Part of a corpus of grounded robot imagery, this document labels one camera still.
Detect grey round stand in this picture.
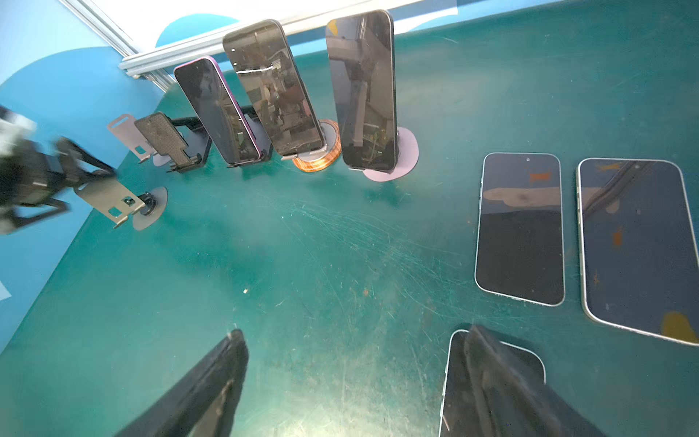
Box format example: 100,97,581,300
362,127,420,183
74,178,169,231
107,114,170,167

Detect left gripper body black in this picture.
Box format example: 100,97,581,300
1,139,60,219

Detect round wooden phone stand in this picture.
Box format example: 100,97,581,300
292,119,341,173

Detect light blue phone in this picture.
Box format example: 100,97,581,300
440,330,546,436

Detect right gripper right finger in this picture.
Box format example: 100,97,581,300
463,325,604,436

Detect dark phone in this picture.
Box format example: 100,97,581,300
224,30,324,158
325,9,399,173

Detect horizontal aluminium frame bar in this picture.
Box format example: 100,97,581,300
56,0,427,91

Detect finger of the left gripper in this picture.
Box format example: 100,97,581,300
54,138,117,180
1,198,69,235

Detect black stand back left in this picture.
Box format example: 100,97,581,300
232,106,273,168

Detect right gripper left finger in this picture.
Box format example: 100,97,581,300
118,330,249,436

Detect pink-edged phone back left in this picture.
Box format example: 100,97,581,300
174,56,263,167

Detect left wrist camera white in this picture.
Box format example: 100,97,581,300
0,106,36,158

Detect white-edged phone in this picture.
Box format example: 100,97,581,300
576,158,698,347

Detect black folding phone stand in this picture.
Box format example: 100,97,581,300
135,112,212,173

